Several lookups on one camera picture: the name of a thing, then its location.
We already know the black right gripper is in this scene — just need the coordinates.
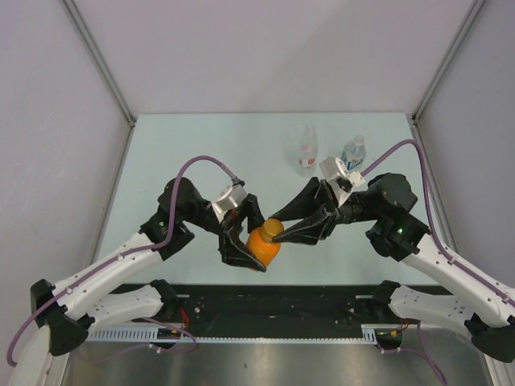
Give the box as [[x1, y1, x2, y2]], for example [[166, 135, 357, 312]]
[[267, 178, 383, 247]]

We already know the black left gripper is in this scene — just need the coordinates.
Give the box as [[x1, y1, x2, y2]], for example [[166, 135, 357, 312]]
[[182, 193, 279, 270]]

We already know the small orange juice bottle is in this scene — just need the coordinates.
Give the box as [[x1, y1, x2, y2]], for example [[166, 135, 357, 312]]
[[246, 226, 281, 267]]

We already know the orange juice bottle cap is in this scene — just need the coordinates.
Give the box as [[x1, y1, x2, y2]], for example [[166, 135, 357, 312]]
[[262, 218, 284, 242]]

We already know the clear bottle red white label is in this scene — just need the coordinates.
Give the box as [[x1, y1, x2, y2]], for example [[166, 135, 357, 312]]
[[298, 125, 319, 178]]

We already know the clear bottle blue green label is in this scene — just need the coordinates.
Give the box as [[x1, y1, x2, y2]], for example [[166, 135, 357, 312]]
[[341, 135, 366, 172]]

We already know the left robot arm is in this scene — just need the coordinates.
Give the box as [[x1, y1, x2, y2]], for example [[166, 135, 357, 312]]
[[31, 178, 266, 356]]

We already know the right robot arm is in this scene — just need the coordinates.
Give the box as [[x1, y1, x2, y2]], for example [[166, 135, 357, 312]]
[[273, 172, 514, 363]]

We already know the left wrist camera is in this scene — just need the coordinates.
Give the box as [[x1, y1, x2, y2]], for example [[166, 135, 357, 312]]
[[211, 181, 247, 223]]

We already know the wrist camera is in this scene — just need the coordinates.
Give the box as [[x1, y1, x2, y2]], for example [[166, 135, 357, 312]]
[[211, 181, 247, 223], [319, 157, 365, 207]]

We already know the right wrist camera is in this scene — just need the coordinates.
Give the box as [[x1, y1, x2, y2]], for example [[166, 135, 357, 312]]
[[319, 157, 365, 207]]

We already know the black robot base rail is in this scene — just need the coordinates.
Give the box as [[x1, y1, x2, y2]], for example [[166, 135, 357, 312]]
[[131, 281, 455, 339]]

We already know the white slotted cable duct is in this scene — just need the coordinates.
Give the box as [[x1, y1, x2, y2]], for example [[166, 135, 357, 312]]
[[86, 324, 377, 345]]

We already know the left aluminium frame post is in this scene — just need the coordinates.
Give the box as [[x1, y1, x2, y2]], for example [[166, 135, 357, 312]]
[[59, 0, 136, 127]]

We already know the aluminium frame post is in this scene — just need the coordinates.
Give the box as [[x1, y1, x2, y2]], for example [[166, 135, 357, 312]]
[[59, 0, 136, 127], [410, 0, 489, 124]]

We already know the right aluminium frame post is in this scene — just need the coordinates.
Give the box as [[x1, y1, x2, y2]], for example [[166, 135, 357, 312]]
[[410, 0, 489, 124]]

